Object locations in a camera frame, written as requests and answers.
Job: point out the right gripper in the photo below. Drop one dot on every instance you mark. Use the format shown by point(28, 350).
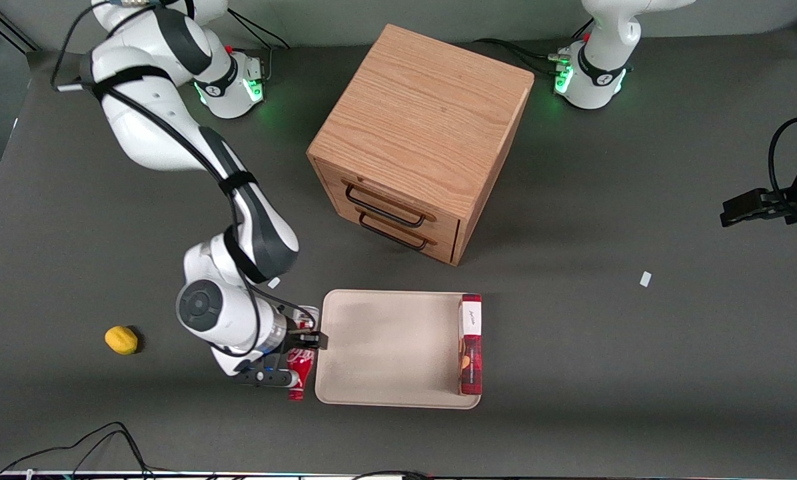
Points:
point(296, 335)

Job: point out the red coke bottle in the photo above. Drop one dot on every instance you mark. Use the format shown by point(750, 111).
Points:
point(302, 365)

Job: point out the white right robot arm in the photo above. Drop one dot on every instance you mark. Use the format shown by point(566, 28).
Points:
point(146, 133)

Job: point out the beige plastic tray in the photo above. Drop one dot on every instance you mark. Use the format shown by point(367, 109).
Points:
point(385, 346)

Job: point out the small white paper scrap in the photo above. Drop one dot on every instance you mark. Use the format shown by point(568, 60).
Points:
point(645, 278)

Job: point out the wooden drawer front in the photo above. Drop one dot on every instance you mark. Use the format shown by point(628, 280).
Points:
point(442, 248)
point(438, 223)

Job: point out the red plaid snack box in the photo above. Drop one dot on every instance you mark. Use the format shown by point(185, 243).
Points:
point(470, 353)

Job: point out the yellow lemon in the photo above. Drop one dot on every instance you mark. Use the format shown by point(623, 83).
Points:
point(120, 340)

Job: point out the wooden drawer cabinet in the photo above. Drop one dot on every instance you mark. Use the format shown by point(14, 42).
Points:
point(432, 120)

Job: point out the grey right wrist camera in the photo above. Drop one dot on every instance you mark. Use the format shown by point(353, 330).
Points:
point(265, 378)

